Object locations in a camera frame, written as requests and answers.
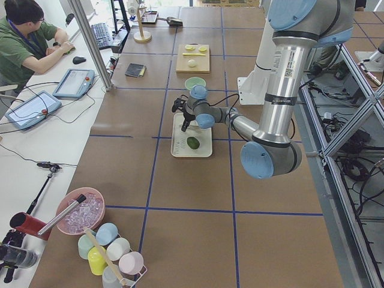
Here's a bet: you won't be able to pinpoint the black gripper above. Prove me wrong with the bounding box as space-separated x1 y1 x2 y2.
181 104 195 132

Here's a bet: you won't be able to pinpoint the white ceramic spoon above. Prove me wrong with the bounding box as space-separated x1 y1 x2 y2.
188 121 203 131

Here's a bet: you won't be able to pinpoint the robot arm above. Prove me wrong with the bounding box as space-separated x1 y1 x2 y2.
172 1 355 179

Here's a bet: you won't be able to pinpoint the mint green bowl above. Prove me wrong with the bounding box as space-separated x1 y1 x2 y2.
184 77 206 91

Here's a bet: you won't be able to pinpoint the white steamed bun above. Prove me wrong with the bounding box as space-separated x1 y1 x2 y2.
187 59 197 68

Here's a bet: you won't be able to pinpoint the pink ice bowl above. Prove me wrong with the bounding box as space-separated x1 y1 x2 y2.
56 187 106 235

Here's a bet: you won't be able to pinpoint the cream bear tray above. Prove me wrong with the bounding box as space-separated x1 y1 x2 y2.
170 113 212 158

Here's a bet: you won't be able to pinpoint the wooden cutting board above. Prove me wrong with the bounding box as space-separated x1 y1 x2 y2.
176 44 211 73

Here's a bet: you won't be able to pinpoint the yellow plastic knife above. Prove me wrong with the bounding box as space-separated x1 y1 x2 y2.
182 53 207 56

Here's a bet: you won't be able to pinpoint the grey folded cloth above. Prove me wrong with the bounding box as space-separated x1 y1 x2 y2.
125 63 146 78

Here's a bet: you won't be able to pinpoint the wooden mug tree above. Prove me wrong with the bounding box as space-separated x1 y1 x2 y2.
128 1 152 43

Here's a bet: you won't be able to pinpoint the steel scoop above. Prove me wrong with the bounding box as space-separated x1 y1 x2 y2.
157 17 183 27

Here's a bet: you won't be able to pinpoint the dark glass rack tray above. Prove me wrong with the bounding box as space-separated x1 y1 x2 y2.
141 11 158 25

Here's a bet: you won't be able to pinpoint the upper teach pendant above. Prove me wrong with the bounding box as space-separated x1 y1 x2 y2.
53 68 95 99

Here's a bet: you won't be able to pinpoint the teach pendant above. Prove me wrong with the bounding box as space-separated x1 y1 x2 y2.
53 68 95 99
5 91 62 130

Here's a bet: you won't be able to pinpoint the black keyboard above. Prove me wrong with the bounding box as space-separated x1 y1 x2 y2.
91 23 113 50

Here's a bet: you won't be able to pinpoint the black computer mouse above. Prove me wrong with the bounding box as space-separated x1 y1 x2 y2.
72 56 86 65

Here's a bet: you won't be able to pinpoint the steel ice tongs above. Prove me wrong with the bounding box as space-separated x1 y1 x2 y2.
37 194 86 236

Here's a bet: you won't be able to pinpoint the light blue cup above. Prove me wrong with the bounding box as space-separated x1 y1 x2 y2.
95 223 118 246

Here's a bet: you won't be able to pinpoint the black tripod stick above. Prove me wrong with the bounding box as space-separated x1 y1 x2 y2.
26 162 61 215

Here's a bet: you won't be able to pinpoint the white cup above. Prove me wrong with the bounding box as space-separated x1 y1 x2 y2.
106 238 130 261

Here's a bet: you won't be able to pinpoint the pink cup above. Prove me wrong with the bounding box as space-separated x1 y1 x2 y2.
119 251 144 275

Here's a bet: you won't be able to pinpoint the lower teach pendant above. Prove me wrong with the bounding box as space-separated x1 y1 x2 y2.
5 91 62 130

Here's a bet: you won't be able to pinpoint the light green cup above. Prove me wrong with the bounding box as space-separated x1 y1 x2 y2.
77 234 94 260

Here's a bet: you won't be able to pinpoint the yellow cup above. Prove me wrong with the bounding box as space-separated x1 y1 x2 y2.
88 247 107 276

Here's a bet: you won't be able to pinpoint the seated person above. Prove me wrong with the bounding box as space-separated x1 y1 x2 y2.
1 1 75 94

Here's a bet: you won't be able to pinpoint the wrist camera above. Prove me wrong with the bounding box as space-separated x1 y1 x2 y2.
172 97 187 113

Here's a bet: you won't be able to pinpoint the black camera cable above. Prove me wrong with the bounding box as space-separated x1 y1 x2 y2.
206 93 241 127

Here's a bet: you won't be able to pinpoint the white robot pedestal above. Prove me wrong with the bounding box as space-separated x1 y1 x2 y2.
238 20 275 105

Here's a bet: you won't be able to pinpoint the aluminium frame post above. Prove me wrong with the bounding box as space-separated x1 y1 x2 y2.
68 0 113 91

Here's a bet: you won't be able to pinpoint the white wire cup rack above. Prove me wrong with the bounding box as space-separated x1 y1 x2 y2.
115 237 144 275

